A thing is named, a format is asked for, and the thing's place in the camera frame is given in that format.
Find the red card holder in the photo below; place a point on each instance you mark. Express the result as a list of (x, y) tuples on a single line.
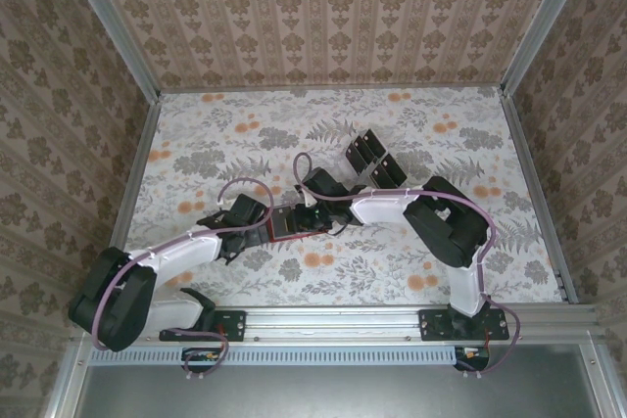
[(299, 238)]

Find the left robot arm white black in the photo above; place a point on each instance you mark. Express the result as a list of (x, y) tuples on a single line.
[(181, 256)]

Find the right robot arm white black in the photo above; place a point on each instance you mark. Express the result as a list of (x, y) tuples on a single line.
[(379, 207)]

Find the small controller board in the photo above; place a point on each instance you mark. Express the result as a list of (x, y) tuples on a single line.
[(472, 357), (201, 356)]

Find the grey metal panel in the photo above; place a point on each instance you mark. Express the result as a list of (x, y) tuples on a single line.
[(343, 393)]

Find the aluminium table back rail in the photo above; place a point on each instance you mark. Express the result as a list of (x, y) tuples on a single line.
[(333, 90)]

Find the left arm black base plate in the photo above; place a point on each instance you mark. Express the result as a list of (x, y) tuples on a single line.
[(235, 326)]

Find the aluminium table side rail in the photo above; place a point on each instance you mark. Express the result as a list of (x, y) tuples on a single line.
[(131, 193), (538, 193)]

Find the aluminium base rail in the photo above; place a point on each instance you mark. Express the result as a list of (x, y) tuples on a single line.
[(333, 322)]

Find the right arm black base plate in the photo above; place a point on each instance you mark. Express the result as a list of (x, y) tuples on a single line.
[(433, 325)]

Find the aluminium frame post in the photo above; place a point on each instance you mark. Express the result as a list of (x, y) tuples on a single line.
[(113, 21), (546, 21)]

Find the aluminium front frame bar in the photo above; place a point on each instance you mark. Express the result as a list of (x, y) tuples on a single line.
[(66, 388), (597, 379)]

